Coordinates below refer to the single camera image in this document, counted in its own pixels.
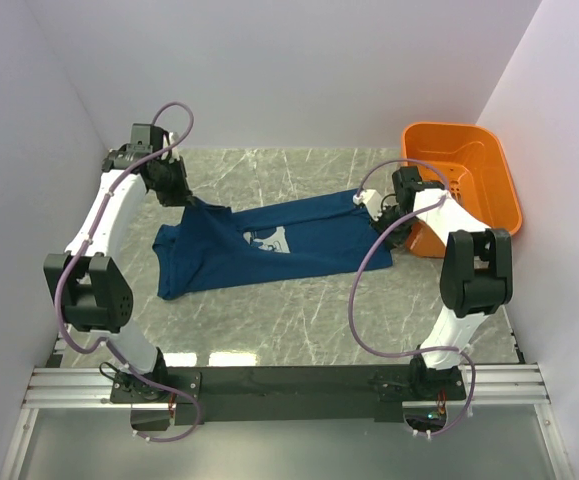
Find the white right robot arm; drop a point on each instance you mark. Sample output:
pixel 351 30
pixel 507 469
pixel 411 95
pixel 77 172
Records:
pixel 476 274

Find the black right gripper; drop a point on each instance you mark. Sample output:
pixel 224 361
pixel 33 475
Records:
pixel 396 240

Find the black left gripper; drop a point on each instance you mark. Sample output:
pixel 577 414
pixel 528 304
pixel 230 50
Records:
pixel 183 193

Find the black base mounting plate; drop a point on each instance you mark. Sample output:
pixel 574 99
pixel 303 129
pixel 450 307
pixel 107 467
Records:
pixel 254 393

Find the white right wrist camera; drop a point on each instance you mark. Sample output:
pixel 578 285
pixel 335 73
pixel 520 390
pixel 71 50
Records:
pixel 371 200

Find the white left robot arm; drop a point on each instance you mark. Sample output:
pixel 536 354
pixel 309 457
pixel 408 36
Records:
pixel 87 287

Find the orange plastic basket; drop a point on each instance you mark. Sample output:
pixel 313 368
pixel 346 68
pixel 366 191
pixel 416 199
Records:
pixel 474 163

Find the blue t shirt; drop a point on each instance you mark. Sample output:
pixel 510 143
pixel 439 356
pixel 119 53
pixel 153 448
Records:
pixel 214 247

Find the aluminium frame rail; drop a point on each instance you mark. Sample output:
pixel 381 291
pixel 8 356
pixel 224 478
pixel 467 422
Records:
pixel 85 388

